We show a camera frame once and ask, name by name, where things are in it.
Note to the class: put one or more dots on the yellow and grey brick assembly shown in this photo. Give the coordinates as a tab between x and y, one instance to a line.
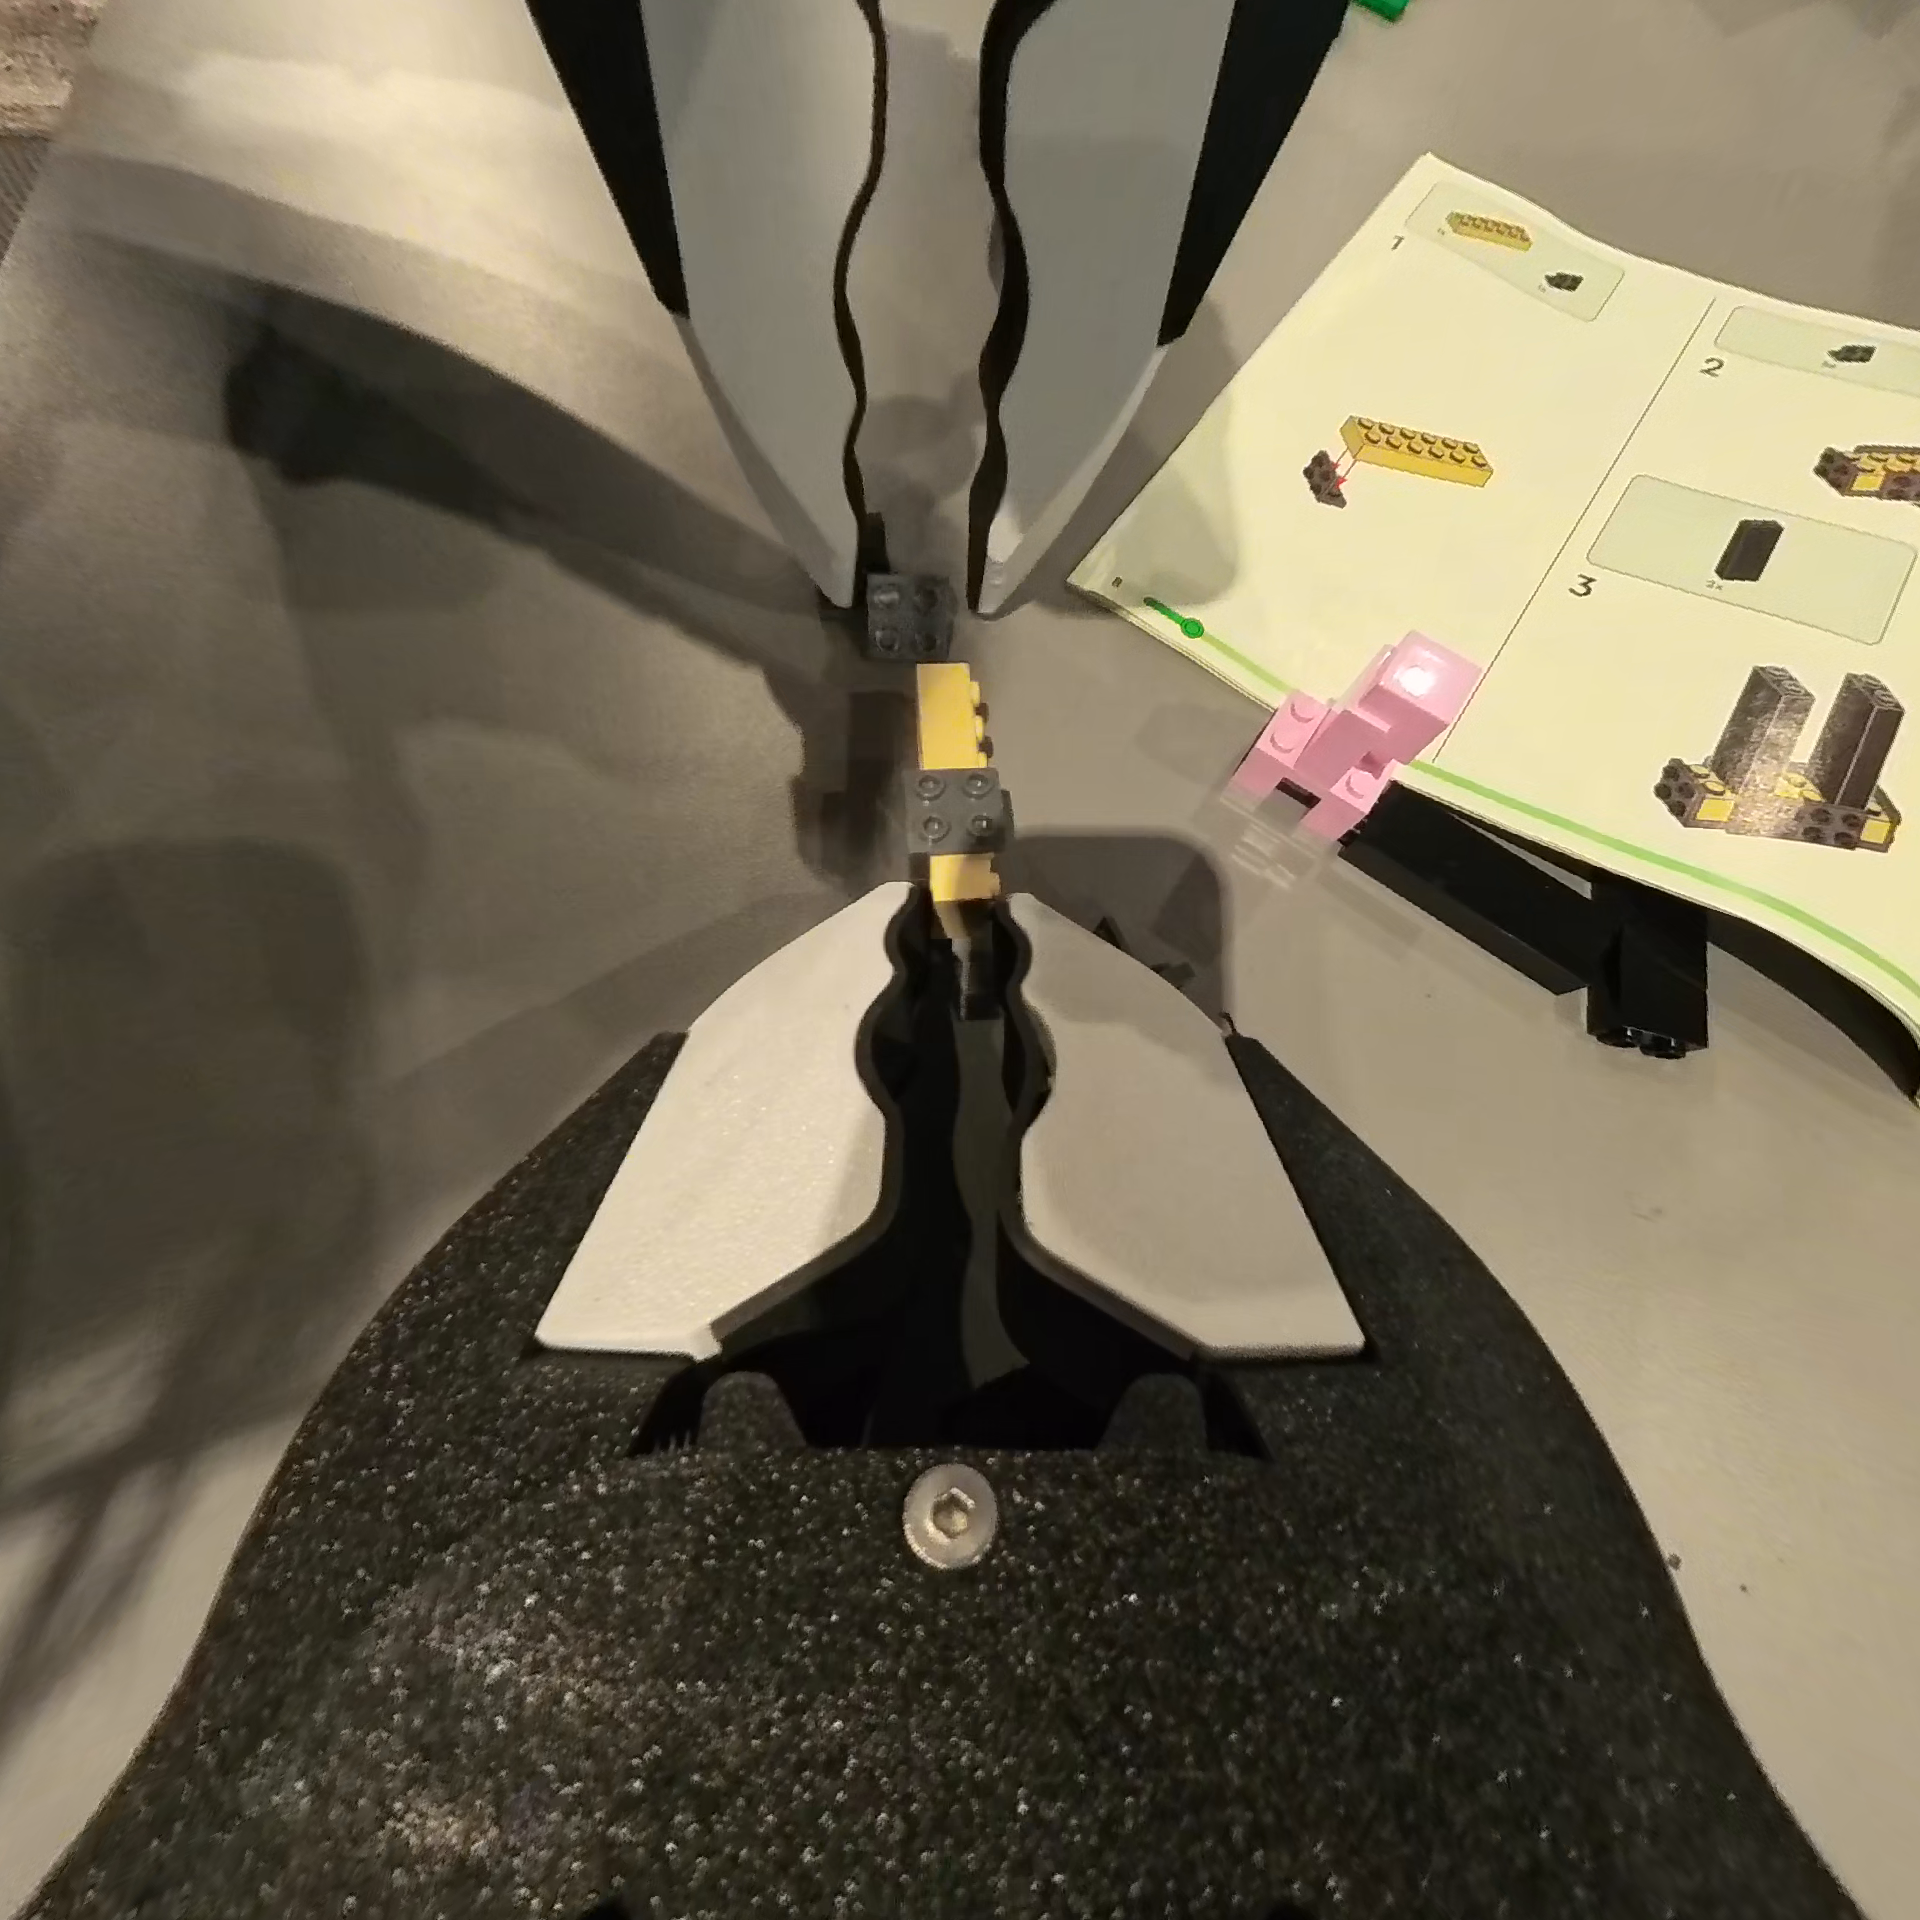
949	715

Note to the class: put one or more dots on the tall black toy brick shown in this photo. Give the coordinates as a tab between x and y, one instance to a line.
1650	974

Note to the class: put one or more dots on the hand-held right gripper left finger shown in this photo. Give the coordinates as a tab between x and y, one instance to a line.
704	1185

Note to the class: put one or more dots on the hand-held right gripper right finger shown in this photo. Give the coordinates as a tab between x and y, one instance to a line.
1171	1171

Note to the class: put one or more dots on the long black toy brick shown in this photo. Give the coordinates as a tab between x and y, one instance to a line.
1483	902

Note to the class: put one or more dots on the building instruction booklet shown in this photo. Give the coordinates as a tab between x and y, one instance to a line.
1622	495

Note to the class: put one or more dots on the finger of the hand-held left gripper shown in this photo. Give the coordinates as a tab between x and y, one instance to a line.
751	300
1095	300

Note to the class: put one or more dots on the grey desk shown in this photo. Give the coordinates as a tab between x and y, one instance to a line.
375	675

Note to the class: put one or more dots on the dark grey toy brick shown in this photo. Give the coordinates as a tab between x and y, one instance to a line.
960	809
911	613

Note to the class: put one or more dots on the pink toy brick figure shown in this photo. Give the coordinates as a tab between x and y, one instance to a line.
1350	735

